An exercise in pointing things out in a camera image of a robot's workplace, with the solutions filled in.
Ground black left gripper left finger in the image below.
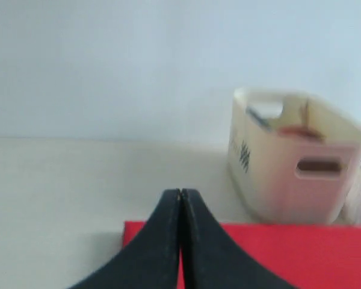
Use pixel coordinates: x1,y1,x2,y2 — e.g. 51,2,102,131
72,189,181,289

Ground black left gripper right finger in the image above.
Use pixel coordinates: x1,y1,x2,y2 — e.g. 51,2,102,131
179,189,294,289

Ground red table cloth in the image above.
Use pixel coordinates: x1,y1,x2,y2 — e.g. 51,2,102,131
122,220,361,289

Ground silver table knife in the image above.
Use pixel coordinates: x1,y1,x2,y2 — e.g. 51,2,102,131
245,107,273,131

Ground brown wooden plate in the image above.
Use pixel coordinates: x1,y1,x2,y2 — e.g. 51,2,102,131
278,125,344,178

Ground cream plastic bin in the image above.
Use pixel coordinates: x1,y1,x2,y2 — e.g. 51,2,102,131
227,88,361,223

